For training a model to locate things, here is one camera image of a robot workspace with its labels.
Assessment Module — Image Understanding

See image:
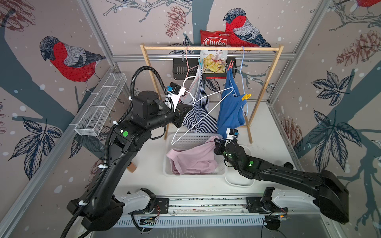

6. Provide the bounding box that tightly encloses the pink tank top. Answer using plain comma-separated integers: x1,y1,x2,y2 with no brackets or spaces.
166,136,218,175

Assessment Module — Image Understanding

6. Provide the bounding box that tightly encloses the white wire hanger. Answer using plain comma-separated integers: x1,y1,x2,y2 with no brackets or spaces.
171,76,234,145

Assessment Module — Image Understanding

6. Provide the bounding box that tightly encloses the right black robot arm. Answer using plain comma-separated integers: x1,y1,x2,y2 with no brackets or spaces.
214,138,349,224

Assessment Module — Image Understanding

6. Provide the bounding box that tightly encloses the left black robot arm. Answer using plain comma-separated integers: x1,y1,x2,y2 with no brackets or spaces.
61,66,192,238

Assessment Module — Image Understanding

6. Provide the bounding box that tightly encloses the striped tank top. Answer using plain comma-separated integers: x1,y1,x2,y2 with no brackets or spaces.
181,67,217,133

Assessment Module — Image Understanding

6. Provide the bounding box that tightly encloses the blue tank top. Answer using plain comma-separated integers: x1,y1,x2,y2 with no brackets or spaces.
217,69,247,139

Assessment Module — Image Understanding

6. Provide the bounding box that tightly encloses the white plastic tray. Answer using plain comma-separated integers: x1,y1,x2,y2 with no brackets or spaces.
224,162,255,188

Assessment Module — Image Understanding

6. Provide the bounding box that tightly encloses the yellow clothespin on blue top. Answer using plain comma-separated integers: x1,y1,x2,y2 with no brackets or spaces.
242,94,252,101

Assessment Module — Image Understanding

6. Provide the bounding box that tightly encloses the red chips bag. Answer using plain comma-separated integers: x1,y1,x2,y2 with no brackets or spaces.
200,30,230,79

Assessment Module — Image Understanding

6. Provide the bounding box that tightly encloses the red clothespin on blue top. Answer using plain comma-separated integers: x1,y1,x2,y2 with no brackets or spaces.
227,60,234,70

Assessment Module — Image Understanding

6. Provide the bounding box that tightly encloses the wooden clothes rack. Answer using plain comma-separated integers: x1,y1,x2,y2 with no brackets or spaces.
140,43,284,144

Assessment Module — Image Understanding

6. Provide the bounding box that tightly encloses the brown box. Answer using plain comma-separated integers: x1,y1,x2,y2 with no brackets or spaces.
127,162,137,173

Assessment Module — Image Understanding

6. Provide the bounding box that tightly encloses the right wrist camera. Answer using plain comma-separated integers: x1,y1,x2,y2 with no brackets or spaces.
226,129,239,141

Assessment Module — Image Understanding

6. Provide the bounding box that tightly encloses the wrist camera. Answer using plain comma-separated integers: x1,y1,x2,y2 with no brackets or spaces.
165,82,186,112
226,129,239,141

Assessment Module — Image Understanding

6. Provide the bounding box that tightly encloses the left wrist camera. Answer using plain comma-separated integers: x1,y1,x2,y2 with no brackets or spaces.
165,82,186,112

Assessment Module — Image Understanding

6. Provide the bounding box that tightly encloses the black wall basket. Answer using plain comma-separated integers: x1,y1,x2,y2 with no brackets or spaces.
172,58,227,80

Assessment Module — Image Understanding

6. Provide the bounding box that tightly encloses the light blue wire hanger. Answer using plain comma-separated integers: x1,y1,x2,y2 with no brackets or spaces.
232,46,248,117

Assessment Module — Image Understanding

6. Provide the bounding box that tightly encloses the pink wire hanger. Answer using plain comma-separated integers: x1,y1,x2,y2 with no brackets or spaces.
183,46,198,87

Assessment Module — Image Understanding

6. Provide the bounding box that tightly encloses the white wire mesh shelf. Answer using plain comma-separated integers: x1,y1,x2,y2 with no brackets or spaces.
74,72,127,136

